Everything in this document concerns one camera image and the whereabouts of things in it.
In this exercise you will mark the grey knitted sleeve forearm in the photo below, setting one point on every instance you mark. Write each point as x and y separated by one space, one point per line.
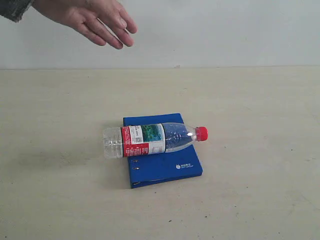
13 10

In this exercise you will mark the clear plastic water bottle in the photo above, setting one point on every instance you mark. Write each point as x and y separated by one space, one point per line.
150 139

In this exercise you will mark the person's open bare hand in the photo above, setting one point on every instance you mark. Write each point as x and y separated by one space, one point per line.
103 22

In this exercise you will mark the blue ring binder notebook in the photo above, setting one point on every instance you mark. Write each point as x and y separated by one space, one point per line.
152 169

